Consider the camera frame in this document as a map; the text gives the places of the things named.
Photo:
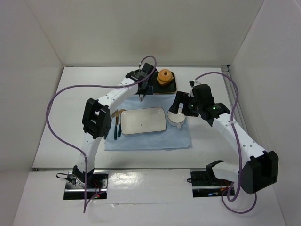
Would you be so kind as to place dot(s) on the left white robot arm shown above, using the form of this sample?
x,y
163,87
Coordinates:
x,y
97,117

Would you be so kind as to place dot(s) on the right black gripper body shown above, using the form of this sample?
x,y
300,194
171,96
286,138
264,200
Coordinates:
x,y
185,103

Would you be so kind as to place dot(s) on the white bowl with handle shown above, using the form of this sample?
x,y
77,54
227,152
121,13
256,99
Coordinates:
x,y
176,119

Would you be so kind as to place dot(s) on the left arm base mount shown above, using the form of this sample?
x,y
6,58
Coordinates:
x,y
74,188

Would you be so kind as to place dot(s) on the gold fork green handle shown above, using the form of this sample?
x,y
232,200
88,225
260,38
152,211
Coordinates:
x,y
112,116

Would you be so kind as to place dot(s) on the bagel sandwich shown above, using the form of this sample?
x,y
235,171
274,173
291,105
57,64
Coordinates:
x,y
164,77

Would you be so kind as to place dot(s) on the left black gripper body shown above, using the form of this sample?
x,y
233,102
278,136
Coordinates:
x,y
143,90

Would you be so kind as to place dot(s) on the gold spoon green handle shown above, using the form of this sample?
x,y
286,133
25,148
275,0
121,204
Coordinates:
x,y
119,129

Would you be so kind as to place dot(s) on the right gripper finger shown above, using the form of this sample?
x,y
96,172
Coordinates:
x,y
179,99
186,111

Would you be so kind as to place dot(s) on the white rectangular plate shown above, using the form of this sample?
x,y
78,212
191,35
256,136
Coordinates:
x,y
147,120

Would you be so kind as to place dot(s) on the gold knife green handle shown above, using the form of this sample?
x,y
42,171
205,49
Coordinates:
x,y
116,124

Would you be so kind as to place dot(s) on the dark green tray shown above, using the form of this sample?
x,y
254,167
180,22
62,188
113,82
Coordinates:
x,y
170,88

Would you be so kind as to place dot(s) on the aluminium rail right side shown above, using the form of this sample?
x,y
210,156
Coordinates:
x,y
225,69

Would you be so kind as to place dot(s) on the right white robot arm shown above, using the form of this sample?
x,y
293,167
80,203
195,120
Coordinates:
x,y
257,168

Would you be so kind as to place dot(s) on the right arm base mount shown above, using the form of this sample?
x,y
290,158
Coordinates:
x,y
204,186

